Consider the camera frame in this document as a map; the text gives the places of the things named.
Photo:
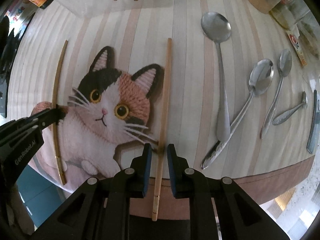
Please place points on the medium steel spoon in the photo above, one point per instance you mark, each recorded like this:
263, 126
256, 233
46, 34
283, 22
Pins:
259, 81

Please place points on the small steel spoon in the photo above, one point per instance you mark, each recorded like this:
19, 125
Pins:
283, 117

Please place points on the striped cat placemat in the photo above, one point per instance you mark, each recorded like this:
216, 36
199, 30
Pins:
111, 84

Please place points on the slim steel spoon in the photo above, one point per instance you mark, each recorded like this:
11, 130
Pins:
284, 68

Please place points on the yellow yeast packet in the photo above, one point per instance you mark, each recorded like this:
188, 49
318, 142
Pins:
297, 46

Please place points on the blue cabinet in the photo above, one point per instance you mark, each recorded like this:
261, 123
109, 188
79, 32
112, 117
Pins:
40, 196

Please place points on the colorful seasoning boxes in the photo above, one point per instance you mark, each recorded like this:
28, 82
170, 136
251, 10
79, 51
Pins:
19, 10

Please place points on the blue smartphone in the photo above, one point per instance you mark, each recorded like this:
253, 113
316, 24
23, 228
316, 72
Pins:
314, 131

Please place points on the large steel spoon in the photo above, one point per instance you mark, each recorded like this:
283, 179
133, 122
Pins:
217, 28

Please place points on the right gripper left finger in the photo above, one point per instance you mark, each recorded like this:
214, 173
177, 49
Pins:
139, 180

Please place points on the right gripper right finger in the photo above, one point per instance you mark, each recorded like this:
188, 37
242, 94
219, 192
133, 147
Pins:
178, 177

